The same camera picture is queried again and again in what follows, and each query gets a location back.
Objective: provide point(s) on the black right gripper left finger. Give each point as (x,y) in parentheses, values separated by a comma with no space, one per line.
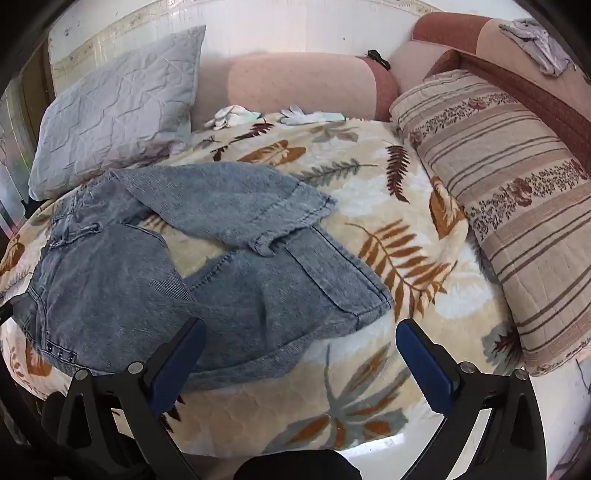
(109,425)

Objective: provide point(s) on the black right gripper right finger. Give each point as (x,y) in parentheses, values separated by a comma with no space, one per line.
(513,443)

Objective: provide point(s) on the blue denim pants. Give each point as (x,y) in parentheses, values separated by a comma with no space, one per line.
(134,254)

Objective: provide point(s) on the striped floral beige pillow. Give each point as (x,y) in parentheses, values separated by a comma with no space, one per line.
(526,197)

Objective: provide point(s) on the grey quilted pillow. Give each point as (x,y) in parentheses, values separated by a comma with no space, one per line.
(132,110)

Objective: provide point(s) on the white glove left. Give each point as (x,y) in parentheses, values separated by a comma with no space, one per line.
(231,116)

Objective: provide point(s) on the white glove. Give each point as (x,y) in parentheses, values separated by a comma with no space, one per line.
(231,116)
(293,116)

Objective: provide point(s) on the white glove right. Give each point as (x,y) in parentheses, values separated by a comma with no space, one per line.
(293,116)

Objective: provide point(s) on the grey cloth on backrest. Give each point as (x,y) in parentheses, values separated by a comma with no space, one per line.
(538,44)

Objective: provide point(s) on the pink bolster cushion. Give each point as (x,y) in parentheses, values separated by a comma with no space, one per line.
(356,87)

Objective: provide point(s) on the small black object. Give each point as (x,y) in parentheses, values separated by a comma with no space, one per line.
(377,57)

